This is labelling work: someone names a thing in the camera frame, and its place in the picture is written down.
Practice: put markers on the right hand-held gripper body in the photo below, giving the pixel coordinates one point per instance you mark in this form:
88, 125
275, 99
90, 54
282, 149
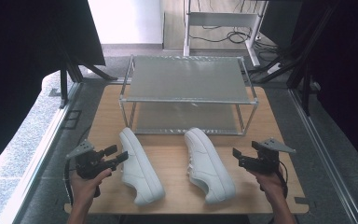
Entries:
268, 158

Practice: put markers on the black curtain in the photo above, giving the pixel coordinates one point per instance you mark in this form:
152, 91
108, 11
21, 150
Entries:
348, 77
18, 62

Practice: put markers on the black metal stand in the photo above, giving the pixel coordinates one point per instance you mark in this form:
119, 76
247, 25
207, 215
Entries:
71, 74
298, 71

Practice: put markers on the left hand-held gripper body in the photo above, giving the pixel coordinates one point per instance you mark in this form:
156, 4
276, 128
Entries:
85, 161

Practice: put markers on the person's left hand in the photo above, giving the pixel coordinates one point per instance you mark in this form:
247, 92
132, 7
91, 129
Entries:
85, 186

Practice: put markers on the metal two-tier shoe rack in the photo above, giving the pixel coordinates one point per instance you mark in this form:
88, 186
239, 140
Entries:
186, 79

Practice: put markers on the white power strip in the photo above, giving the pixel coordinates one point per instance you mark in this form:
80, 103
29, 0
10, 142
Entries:
274, 68

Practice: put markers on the person's right hand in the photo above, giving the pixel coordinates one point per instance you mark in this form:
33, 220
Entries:
268, 185

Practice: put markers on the white leather sneaker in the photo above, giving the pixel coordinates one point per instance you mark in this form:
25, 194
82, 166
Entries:
208, 168
140, 168

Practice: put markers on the aluminium floor rail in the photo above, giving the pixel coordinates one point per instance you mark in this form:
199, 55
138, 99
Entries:
40, 155
326, 155

